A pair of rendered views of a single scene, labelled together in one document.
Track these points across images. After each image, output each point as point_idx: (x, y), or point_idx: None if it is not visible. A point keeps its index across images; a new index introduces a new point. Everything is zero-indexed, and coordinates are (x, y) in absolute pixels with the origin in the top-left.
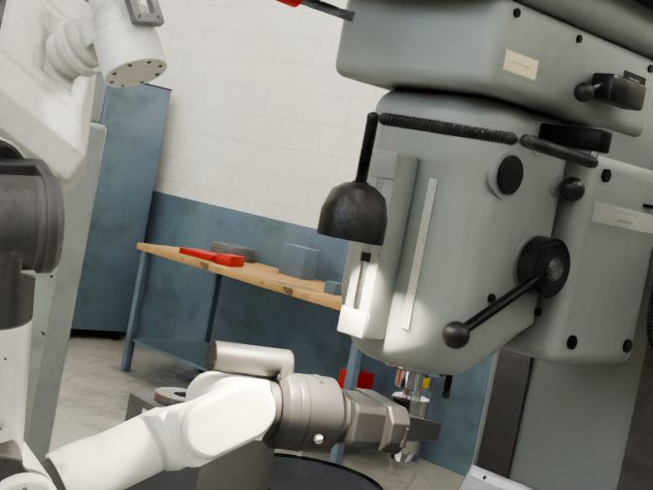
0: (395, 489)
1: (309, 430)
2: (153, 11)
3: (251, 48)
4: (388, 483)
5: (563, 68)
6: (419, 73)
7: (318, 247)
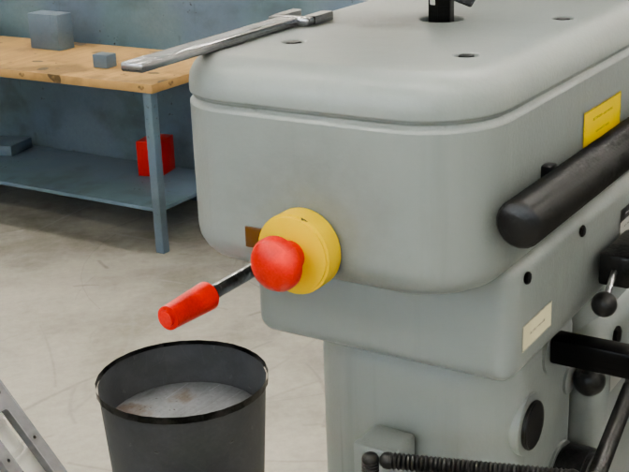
0: (235, 262)
1: None
2: (51, 471)
3: None
4: (225, 258)
5: (572, 278)
6: (400, 353)
7: (66, 5)
